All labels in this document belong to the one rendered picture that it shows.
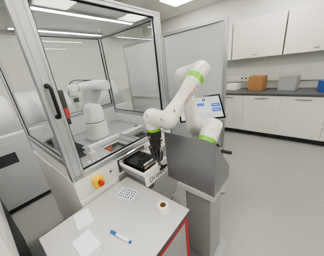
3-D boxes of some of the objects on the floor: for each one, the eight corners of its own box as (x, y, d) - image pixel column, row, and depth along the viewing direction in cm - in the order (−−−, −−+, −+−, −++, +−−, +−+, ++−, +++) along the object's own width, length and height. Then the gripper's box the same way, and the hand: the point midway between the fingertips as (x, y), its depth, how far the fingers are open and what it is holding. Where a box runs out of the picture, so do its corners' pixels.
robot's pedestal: (226, 242, 147) (231, 174, 120) (213, 274, 126) (214, 200, 99) (197, 225, 166) (195, 162, 139) (181, 250, 145) (175, 182, 118)
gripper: (143, 138, 105) (148, 168, 113) (158, 142, 97) (162, 174, 105) (151, 134, 110) (155, 163, 119) (166, 137, 102) (169, 168, 111)
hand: (158, 164), depth 111 cm, fingers closed
